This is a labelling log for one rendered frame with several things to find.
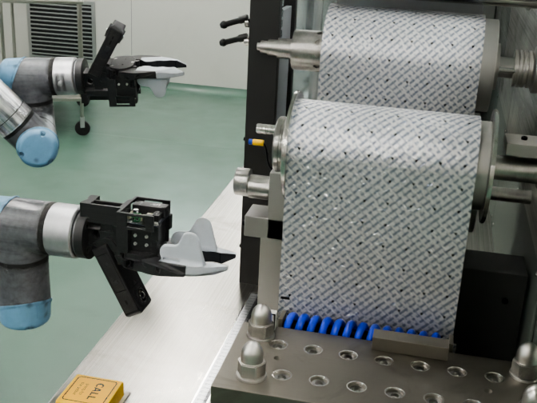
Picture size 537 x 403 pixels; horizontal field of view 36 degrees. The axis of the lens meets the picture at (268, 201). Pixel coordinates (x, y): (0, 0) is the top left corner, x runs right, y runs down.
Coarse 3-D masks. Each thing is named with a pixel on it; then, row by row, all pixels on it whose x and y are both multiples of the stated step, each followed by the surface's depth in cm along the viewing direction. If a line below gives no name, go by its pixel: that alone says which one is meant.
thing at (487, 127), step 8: (488, 128) 102; (480, 136) 101; (488, 136) 101; (480, 144) 100; (488, 144) 100; (480, 152) 100; (488, 152) 100; (280, 160) 105; (480, 160) 100; (488, 160) 100; (280, 168) 106; (480, 168) 100; (488, 168) 100; (480, 176) 100; (480, 184) 101; (480, 192) 101; (472, 200) 102; (480, 200) 102; (472, 208) 104; (480, 208) 104
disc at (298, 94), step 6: (300, 90) 110; (294, 96) 106; (300, 96) 109; (294, 102) 105; (288, 108) 104; (294, 108) 106; (288, 114) 104; (288, 120) 103; (288, 126) 103; (288, 132) 103; (282, 150) 103; (282, 156) 103; (282, 162) 103; (282, 168) 104; (282, 174) 104; (282, 180) 105; (282, 186) 106; (282, 192) 107
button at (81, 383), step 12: (72, 384) 112; (84, 384) 112; (96, 384) 112; (108, 384) 112; (120, 384) 113; (60, 396) 109; (72, 396) 109; (84, 396) 109; (96, 396) 110; (108, 396) 110; (120, 396) 113
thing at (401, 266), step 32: (288, 224) 107; (320, 224) 106; (352, 224) 105; (384, 224) 104; (416, 224) 103; (448, 224) 103; (288, 256) 109; (320, 256) 108; (352, 256) 107; (384, 256) 106; (416, 256) 105; (448, 256) 104; (288, 288) 110; (320, 288) 109; (352, 288) 108; (384, 288) 107; (416, 288) 106; (448, 288) 105; (352, 320) 110; (384, 320) 109; (416, 320) 108; (448, 320) 107
